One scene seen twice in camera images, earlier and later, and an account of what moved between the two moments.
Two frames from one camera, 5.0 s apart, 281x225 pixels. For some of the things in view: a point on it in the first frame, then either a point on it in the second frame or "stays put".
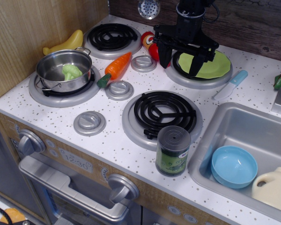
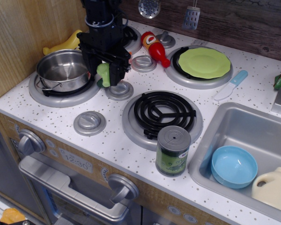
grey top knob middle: (119, 90) stays put
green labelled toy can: (173, 147) stays put
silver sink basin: (266, 132) stays put
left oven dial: (29, 141) stays put
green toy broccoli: (71, 72) to (103, 70)
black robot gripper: (187, 33) to (106, 44)
